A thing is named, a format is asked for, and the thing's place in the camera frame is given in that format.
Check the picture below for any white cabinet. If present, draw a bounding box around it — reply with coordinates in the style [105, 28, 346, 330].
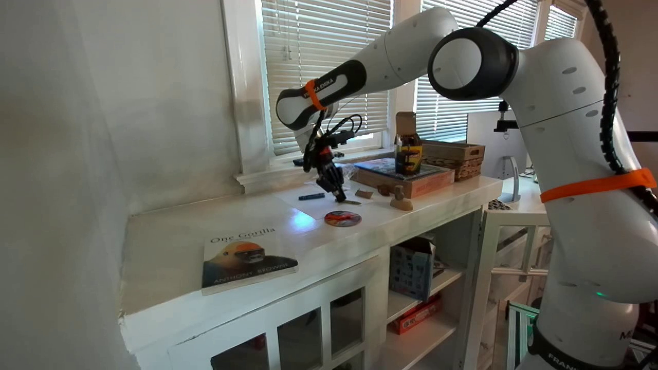
[117, 171, 505, 370]

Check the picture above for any flat brown game box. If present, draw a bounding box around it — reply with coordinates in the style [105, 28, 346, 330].
[349, 159, 458, 202]

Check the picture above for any brown bottle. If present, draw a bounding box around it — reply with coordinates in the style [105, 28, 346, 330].
[393, 131, 426, 177]

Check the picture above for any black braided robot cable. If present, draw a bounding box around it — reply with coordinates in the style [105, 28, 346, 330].
[474, 0, 658, 223]

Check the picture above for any flat red box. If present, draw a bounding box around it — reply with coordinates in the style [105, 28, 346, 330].
[386, 294, 444, 337]

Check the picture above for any round orange printed disc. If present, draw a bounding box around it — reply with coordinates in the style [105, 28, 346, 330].
[322, 209, 363, 230]

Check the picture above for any picture book with bird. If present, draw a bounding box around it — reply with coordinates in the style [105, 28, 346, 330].
[199, 230, 299, 290]

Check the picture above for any brown cardboard box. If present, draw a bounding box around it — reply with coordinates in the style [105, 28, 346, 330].
[394, 110, 486, 185]

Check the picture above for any blue perforated crate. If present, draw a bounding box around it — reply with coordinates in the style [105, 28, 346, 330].
[389, 235, 438, 303]

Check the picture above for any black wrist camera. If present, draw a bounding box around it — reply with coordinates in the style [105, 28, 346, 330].
[319, 127, 355, 151]

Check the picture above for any white side table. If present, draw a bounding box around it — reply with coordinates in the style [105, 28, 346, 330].
[479, 175, 554, 370]

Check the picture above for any white monitor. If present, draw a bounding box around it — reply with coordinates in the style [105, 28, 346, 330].
[465, 108, 530, 185]

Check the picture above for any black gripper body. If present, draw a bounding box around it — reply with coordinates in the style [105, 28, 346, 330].
[310, 146, 340, 183]

